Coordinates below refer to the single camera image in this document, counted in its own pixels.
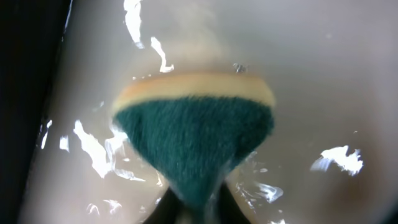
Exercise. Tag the black water basin tray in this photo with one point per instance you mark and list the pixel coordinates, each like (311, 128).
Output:
(332, 65)

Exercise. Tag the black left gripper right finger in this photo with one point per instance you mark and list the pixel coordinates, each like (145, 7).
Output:
(228, 209)

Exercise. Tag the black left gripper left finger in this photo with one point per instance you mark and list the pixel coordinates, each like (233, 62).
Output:
(167, 209)

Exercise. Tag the green yellow sponge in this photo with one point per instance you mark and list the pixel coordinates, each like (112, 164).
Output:
(196, 128)

